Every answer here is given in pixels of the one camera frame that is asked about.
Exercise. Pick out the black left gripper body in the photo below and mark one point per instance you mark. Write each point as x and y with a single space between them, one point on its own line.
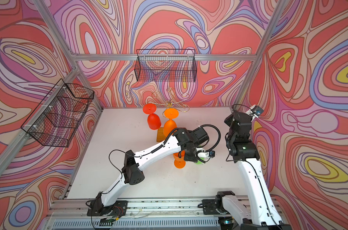
191 155

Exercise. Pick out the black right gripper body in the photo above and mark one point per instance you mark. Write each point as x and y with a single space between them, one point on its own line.
228 120

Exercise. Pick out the green wine glass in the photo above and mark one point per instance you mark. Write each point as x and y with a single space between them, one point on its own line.
200 161

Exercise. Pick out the orange wine glass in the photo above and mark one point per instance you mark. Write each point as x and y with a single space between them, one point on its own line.
179 159
170 124

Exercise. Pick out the orange front wine glass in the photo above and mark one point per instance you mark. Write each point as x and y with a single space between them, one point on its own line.
170 124

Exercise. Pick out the red wine glass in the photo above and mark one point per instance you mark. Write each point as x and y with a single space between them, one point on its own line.
153 119

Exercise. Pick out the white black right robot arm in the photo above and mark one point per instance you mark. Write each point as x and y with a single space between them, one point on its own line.
262 214

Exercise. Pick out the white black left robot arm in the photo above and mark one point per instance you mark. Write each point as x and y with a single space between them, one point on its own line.
187 143

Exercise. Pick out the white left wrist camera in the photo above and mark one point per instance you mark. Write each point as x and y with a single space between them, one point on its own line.
204 156

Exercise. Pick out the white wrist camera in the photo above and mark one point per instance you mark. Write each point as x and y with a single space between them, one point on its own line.
204 156
256 110

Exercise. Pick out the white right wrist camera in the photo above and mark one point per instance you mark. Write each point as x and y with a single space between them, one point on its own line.
256 110

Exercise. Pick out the gold wire rack wooden base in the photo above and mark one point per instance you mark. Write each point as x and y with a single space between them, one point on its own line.
172 102

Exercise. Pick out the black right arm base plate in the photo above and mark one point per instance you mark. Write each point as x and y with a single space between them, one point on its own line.
211 207

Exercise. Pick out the aluminium front rail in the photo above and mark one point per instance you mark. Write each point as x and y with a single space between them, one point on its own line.
184 213

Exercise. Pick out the black wire basket back wall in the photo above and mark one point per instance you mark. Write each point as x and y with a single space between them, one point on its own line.
166 65

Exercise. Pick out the black wire basket wall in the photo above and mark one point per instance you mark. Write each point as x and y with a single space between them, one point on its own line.
166 65
58 116

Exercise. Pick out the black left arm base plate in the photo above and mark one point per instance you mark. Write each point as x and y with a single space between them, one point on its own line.
113 208

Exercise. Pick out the black wire basket left wall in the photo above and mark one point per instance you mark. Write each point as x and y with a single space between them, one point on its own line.
58 116

